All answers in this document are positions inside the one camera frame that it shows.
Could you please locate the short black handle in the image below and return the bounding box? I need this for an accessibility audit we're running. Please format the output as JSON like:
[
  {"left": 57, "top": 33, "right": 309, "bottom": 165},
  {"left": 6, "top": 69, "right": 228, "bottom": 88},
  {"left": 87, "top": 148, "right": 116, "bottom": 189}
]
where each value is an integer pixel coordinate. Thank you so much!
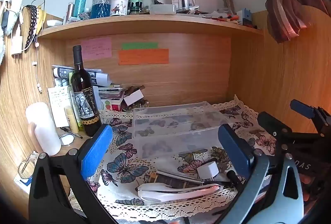
[{"left": 226, "top": 170, "right": 244, "bottom": 186}]

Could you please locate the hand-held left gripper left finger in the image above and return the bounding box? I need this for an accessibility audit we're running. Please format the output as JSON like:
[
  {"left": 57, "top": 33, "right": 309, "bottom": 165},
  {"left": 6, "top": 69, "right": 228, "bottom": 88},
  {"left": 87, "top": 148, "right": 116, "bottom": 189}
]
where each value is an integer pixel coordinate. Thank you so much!
[{"left": 28, "top": 124, "right": 117, "bottom": 224}]

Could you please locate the small white cube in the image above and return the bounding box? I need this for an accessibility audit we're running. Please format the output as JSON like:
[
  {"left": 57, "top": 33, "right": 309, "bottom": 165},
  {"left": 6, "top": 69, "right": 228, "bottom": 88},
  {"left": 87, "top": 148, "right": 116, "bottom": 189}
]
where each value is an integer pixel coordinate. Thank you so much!
[{"left": 197, "top": 161, "right": 219, "bottom": 179}]

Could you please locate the stack of books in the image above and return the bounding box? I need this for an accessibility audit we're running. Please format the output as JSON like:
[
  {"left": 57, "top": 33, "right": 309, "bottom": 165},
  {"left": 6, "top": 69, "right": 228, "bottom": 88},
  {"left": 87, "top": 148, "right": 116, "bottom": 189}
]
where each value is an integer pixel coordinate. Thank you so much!
[{"left": 98, "top": 84, "right": 125, "bottom": 112}]

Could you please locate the silver metal rod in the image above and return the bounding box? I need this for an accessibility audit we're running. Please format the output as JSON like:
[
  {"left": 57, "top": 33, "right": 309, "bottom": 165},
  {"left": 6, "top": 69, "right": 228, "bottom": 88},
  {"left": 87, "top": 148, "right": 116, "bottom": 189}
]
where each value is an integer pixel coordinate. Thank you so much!
[{"left": 156, "top": 170, "right": 207, "bottom": 186}]

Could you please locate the butterfly print lace tablecloth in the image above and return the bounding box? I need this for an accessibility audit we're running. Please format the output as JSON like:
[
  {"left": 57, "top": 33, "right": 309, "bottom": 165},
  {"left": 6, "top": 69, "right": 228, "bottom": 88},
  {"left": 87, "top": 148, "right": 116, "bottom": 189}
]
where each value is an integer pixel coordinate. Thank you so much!
[{"left": 68, "top": 95, "right": 279, "bottom": 222}]

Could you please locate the copper coloured tube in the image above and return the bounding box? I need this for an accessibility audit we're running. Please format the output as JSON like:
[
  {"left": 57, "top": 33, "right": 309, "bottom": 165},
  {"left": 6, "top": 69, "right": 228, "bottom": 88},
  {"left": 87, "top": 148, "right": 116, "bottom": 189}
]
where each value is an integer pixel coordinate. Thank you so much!
[{"left": 66, "top": 2, "right": 76, "bottom": 24}]

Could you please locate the dark wine bottle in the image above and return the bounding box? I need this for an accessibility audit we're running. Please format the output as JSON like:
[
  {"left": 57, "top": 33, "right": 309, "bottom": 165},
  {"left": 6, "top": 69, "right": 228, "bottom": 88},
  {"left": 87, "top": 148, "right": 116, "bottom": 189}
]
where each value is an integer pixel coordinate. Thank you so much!
[{"left": 70, "top": 45, "right": 102, "bottom": 137}]

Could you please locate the yellow hanging item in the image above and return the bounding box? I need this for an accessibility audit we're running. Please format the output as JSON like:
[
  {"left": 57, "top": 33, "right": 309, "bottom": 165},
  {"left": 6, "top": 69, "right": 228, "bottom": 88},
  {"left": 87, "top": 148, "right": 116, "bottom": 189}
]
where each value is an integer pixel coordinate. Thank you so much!
[{"left": 36, "top": 8, "right": 47, "bottom": 35}]

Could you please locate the white plastic bottle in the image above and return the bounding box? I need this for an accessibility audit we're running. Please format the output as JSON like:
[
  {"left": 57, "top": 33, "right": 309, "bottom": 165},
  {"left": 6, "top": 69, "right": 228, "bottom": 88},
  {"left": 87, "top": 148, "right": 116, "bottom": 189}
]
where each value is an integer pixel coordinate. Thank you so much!
[{"left": 25, "top": 102, "right": 62, "bottom": 156}]

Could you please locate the white handwritten note sheet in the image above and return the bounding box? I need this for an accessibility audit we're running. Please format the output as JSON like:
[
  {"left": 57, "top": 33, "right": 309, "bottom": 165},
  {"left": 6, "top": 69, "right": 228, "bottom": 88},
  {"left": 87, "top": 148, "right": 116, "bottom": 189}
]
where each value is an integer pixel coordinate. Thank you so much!
[{"left": 48, "top": 86, "right": 76, "bottom": 128}]

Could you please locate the pile of pens and tools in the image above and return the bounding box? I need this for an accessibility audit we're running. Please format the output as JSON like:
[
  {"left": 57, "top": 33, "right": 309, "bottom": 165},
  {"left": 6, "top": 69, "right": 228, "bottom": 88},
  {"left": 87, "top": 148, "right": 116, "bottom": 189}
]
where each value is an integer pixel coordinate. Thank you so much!
[{"left": 190, "top": 4, "right": 239, "bottom": 23}]

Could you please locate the teal plastic bottle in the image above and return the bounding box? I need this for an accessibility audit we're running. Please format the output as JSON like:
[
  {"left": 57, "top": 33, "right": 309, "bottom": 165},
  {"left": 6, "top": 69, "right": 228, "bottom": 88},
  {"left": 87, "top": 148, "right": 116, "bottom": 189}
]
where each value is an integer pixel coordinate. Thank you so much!
[{"left": 74, "top": 0, "right": 89, "bottom": 18}]

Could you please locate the white fluffy item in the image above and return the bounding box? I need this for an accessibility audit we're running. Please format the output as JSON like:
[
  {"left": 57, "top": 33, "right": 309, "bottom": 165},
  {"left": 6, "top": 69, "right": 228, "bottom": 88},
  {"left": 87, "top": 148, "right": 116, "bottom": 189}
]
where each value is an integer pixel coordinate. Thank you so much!
[{"left": 0, "top": 0, "right": 23, "bottom": 64}]

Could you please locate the bundle of wooden sticks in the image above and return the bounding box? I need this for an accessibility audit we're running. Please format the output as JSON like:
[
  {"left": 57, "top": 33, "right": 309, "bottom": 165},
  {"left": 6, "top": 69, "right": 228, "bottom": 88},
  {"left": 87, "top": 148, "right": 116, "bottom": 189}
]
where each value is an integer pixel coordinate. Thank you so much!
[{"left": 223, "top": 0, "right": 235, "bottom": 14}]

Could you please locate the blue and white toy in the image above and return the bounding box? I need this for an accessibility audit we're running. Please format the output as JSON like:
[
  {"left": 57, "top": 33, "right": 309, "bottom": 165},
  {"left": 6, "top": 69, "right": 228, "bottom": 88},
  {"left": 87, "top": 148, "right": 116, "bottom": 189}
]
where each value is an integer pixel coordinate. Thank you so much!
[{"left": 236, "top": 8, "right": 253, "bottom": 25}]

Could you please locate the round metal wire ring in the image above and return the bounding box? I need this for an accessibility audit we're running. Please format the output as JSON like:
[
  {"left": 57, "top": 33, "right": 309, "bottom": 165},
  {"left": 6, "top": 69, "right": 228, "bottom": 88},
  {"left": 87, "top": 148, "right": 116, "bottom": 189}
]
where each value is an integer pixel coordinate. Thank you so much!
[{"left": 18, "top": 154, "right": 39, "bottom": 179}]

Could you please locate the wooden shelf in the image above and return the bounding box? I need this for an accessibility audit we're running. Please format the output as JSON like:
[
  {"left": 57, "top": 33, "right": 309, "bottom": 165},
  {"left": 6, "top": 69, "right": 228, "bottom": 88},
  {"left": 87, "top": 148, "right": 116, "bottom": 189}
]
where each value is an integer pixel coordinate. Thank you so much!
[{"left": 37, "top": 14, "right": 264, "bottom": 40}]

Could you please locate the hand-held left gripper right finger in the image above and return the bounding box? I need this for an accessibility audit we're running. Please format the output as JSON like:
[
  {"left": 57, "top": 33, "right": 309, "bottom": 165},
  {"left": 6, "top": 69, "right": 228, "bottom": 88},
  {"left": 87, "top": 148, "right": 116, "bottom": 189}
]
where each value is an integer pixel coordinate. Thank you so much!
[{"left": 218, "top": 124, "right": 306, "bottom": 224}]

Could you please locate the pink sticky note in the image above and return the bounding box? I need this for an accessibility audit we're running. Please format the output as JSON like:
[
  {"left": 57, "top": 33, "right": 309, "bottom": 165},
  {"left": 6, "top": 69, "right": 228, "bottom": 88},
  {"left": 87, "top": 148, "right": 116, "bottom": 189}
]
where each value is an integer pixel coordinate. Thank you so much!
[{"left": 81, "top": 37, "right": 112, "bottom": 60}]

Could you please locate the pale yellow tube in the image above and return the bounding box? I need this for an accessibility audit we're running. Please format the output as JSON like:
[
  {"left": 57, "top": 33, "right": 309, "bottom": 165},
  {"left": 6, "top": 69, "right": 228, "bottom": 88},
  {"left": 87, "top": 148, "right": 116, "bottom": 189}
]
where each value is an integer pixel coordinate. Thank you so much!
[{"left": 64, "top": 106, "right": 79, "bottom": 134}]

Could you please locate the small round mirror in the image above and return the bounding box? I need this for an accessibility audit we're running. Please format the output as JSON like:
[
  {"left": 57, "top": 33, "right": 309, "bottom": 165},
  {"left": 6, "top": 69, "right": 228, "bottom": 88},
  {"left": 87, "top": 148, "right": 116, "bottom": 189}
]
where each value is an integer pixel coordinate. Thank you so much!
[{"left": 59, "top": 133, "right": 74, "bottom": 146}]

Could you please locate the dark brown flat object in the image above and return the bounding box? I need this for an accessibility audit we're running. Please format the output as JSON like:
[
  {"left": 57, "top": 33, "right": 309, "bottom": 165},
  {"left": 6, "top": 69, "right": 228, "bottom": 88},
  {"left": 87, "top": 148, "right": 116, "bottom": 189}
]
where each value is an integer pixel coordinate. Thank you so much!
[{"left": 145, "top": 174, "right": 203, "bottom": 189}]

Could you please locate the stack of printed papers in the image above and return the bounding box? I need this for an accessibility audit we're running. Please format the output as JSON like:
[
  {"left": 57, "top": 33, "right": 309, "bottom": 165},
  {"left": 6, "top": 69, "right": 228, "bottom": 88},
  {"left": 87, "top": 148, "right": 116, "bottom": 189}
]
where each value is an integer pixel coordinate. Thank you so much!
[{"left": 52, "top": 65, "right": 112, "bottom": 88}]

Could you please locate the white charging cable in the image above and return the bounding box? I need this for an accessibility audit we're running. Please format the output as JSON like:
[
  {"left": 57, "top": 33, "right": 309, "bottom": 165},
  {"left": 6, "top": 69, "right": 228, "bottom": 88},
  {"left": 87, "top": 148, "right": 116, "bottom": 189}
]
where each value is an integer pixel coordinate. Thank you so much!
[{"left": 32, "top": 40, "right": 43, "bottom": 94}]

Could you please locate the white and blue card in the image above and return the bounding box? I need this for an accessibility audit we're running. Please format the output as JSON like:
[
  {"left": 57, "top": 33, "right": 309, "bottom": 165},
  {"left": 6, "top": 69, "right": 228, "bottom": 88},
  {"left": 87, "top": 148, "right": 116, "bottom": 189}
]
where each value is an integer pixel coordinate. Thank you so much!
[{"left": 14, "top": 172, "right": 34, "bottom": 186}]

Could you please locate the white charger plug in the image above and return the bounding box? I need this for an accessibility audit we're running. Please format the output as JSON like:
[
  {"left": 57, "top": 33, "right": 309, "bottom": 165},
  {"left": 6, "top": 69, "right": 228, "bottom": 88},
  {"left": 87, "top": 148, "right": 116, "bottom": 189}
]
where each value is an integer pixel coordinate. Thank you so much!
[{"left": 11, "top": 36, "right": 23, "bottom": 59}]

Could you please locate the green sticky note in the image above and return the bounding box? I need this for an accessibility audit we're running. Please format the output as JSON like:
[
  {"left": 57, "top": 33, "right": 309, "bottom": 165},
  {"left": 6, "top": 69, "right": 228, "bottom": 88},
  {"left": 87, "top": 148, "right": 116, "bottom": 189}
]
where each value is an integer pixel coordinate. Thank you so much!
[{"left": 121, "top": 42, "right": 158, "bottom": 50}]

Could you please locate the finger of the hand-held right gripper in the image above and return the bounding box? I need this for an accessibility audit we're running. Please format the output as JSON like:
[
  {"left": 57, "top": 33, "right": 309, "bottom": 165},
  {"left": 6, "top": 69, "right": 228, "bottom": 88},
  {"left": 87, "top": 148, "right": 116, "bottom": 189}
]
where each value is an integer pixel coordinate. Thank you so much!
[
  {"left": 257, "top": 111, "right": 295, "bottom": 141},
  {"left": 290, "top": 99, "right": 331, "bottom": 137}
]

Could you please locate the black bead string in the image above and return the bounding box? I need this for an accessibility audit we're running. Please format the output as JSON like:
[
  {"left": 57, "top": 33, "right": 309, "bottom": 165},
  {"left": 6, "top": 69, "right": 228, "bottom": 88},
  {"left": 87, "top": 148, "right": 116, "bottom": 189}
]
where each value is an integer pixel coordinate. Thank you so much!
[{"left": 26, "top": 5, "right": 39, "bottom": 41}]

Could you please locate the white rectangular dish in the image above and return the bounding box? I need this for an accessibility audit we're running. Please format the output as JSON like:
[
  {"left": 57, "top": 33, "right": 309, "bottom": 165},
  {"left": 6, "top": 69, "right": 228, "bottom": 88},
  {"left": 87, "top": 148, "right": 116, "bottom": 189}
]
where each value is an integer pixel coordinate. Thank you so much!
[{"left": 150, "top": 4, "right": 177, "bottom": 15}]

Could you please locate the white curved handheld massager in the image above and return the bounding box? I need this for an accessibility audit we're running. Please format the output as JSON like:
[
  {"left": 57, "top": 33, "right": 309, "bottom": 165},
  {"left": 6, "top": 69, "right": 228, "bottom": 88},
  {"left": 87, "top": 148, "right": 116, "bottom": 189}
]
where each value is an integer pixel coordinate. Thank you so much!
[{"left": 137, "top": 182, "right": 222, "bottom": 205}]

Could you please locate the orange sticky note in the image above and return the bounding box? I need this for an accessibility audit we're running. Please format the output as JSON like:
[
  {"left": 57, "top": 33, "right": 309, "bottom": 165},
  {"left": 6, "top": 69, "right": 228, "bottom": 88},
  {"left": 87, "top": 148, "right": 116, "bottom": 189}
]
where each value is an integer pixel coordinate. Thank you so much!
[{"left": 118, "top": 49, "right": 169, "bottom": 66}]

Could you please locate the blue liquid glass bottle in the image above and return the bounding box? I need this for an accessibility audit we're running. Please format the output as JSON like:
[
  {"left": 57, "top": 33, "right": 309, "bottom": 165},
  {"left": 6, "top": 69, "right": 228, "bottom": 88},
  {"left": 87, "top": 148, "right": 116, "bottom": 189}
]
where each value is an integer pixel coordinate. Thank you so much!
[{"left": 90, "top": 0, "right": 112, "bottom": 19}]

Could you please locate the black pen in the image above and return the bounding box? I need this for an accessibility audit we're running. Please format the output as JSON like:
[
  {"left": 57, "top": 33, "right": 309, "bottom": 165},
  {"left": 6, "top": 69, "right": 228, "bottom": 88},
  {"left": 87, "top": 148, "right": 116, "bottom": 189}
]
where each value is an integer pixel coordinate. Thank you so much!
[{"left": 60, "top": 126, "right": 83, "bottom": 139}]

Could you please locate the clear plastic storage box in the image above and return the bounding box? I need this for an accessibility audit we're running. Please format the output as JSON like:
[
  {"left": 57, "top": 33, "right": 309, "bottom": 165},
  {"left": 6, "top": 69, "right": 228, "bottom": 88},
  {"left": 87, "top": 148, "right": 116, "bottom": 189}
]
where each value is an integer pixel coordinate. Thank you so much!
[{"left": 132, "top": 101, "right": 234, "bottom": 160}]

